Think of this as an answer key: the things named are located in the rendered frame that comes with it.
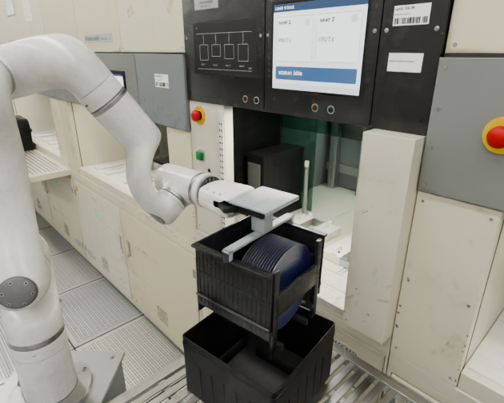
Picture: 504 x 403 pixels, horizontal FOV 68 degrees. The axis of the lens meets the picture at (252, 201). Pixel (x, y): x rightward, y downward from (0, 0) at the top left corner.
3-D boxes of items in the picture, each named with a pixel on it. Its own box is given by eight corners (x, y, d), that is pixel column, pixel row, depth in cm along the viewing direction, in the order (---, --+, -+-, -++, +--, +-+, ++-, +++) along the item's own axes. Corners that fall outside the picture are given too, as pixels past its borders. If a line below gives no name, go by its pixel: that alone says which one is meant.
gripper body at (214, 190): (222, 199, 95) (257, 209, 89) (192, 212, 87) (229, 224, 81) (221, 170, 92) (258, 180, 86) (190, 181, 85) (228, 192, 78)
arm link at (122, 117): (75, 135, 72) (176, 231, 89) (130, 82, 78) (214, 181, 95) (61, 137, 78) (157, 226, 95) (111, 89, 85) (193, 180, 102)
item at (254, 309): (256, 281, 106) (258, 174, 94) (321, 309, 95) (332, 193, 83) (194, 326, 88) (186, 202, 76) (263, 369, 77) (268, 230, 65)
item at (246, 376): (250, 329, 117) (250, 283, 111) (332, 373, 101) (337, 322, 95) (184, 388, 97) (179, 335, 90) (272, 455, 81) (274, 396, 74)
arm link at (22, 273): (54, 274, 92) (56, 312, 78) (-5, 285, 86) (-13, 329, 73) (14, 53, 74) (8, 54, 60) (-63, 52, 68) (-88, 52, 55)
